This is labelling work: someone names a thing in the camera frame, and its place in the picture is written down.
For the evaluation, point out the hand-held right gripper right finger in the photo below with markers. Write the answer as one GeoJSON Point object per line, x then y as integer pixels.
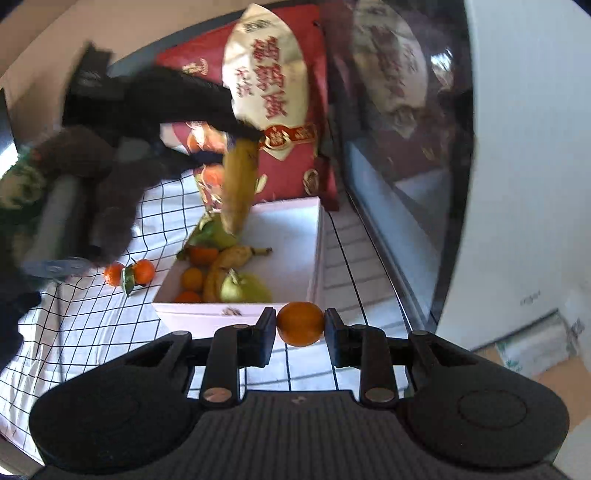
{"type": "Point", "coordinates": [336, 339]}

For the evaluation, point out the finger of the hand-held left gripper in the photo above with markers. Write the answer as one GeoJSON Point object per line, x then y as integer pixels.
{"type": "Point", "coordinates": [194, 99]}
{"type": "Point", "coordinates": [184, 165]}

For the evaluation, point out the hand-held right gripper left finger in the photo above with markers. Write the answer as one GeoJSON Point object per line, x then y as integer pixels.
{"type": "Point", "coordinates": [265, 337]}

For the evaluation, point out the green pear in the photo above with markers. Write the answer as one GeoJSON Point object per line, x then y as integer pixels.
{"type": "Point", "coordinates": [214, 235]}
{"type": "Point", "coordinates": [247, 288]}

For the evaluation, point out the red printed cardboard box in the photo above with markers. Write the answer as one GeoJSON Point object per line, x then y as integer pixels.
{"type": "Point", "coordinates": [291, 258]}

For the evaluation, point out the black monitor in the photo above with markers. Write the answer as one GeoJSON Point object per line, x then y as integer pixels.
{"type": "Point", "coordinates": [5, 124]}

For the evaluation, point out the orange mandarin with leaf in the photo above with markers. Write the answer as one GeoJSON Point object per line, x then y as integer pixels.
{"type": "Point", "coordinates": [144, 271]}

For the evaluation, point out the green patterned cloth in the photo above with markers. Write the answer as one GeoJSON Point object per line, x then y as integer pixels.
{"type": "Point", "coordinates": [18, 184]}

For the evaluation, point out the green-white tissue pack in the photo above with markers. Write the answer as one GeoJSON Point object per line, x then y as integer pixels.
{"type": "Point", "coordinates": [540, 344]}

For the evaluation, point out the dark cloth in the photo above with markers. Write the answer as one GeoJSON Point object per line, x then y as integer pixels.
{"type": "Point", "coordinates": [14, 314]}

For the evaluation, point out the white appliance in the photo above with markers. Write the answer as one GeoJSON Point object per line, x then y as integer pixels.
{"type": "Point", "coordinates": [526, 161]}

